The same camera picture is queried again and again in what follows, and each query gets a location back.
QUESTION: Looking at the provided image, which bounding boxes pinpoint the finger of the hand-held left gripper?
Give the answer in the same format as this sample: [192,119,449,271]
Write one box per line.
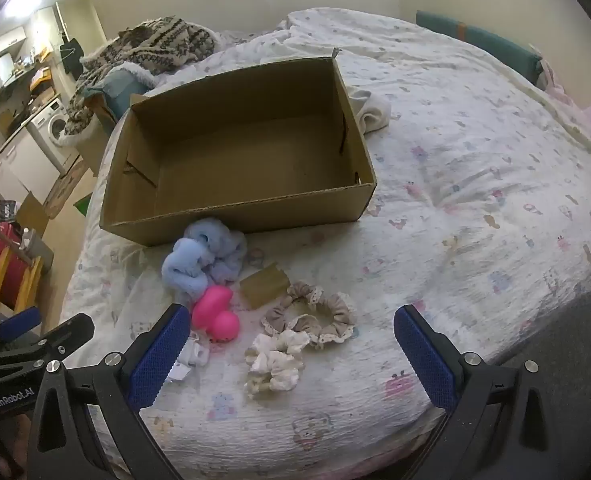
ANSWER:
[0,306,43,343]
[23,312,96,363]

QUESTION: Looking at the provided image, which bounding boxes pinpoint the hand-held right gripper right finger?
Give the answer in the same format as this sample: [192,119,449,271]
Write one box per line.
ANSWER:
[393,304,571,480]

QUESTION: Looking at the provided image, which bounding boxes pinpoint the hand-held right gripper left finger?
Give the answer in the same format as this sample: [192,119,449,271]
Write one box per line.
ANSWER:
[26,304,192,480]

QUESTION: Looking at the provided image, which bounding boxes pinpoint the small white packet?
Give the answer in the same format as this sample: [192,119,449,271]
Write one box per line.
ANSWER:
[167,337,210,385]

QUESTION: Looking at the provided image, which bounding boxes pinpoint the pink rubber toy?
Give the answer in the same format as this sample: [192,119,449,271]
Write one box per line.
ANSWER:
[192,284,241,345]

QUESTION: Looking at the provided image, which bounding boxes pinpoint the light blue fluffy scrunchie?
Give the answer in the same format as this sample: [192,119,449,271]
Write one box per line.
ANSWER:
[162,238,211,305]

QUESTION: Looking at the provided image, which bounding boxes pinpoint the cream scrunchie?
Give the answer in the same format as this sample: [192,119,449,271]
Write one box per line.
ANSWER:
[244,329,310,400]

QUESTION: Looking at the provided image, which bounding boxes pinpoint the beige lace-trimmed scrunchie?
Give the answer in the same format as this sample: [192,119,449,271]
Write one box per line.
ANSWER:
[260,281,359,351]

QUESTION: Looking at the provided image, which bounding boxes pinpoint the lavender fluffy scrunchie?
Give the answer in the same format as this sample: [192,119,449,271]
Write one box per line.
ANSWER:
[184,218,249,283]

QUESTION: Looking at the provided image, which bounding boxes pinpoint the brown cardboard box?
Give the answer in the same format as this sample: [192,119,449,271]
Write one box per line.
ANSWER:
[99,56,377,247]

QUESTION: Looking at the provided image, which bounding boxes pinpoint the yellow wooden rack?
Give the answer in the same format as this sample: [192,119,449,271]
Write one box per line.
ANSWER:
[0,225,44,313]

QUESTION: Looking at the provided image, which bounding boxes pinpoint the brown cardboard piece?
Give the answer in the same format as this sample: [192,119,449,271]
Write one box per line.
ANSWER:
[239,262,290,310]

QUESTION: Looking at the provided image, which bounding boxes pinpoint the printed white bed quilt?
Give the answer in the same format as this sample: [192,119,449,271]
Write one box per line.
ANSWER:
[58,7,591,478]

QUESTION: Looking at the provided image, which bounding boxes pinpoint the white cabinet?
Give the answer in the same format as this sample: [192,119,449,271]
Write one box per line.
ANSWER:
[0,127,61,203]

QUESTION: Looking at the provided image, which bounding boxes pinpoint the white washing machine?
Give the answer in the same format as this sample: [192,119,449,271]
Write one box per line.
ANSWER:
[26,97,81,171]

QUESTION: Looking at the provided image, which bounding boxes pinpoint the teal fleece-edged cushion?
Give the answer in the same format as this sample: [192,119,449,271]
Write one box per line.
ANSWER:
[84,62,157,111]

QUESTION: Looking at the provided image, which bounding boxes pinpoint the white cloth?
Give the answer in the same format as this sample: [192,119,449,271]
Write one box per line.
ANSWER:
[346,85,392,134]

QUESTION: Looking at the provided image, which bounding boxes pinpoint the patterned knit blanket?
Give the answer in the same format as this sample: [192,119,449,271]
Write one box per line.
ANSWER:
[58,16,216,148]

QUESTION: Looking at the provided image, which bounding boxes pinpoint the pink clothing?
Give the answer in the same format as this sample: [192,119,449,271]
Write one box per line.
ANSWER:
[538,57,591,158]

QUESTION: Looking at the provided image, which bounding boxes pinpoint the teal headboard cushion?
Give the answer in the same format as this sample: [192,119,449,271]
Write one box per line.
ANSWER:
[415,10,543,86]

